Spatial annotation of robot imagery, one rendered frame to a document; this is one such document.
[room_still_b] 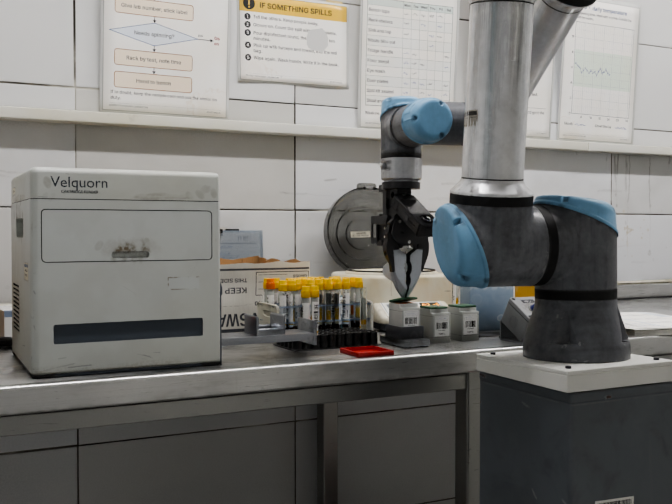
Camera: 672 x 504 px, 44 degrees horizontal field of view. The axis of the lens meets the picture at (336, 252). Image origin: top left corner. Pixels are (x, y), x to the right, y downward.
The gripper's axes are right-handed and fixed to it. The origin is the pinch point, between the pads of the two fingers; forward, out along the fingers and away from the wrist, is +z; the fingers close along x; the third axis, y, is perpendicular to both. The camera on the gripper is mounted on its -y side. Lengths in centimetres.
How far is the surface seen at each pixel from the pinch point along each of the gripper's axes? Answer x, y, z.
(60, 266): 62, -7, -6
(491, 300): -22.4, 4.3, 2.9
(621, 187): -111, 57, -24
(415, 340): 0.4, -3.7, 8.6
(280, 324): 26.7, -3.9, 4.3
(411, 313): -0.1, -1.6, 3.9
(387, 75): -29, 56, -51
